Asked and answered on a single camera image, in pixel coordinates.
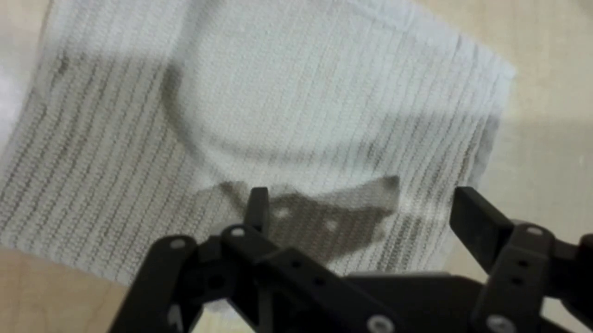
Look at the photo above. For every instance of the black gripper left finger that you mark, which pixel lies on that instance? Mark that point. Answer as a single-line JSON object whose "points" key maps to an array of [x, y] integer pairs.
{"points": [[246, 288]]}

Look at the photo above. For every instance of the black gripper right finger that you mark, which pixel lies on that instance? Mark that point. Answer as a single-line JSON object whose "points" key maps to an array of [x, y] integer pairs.
{"points": [[530, 283]]}

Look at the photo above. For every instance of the beige striped cloth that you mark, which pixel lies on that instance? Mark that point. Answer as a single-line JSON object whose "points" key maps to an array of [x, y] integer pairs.
{"points": [[278, 92]]}

